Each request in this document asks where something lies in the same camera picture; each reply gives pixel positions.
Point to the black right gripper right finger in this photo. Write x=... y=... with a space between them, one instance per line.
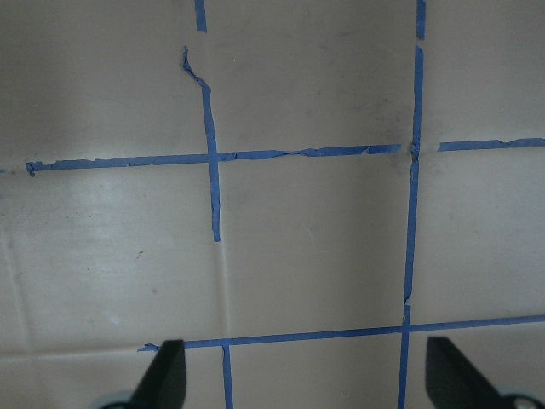
x=452 y=381

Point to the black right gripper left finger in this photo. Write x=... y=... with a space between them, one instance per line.
x=164 y=383

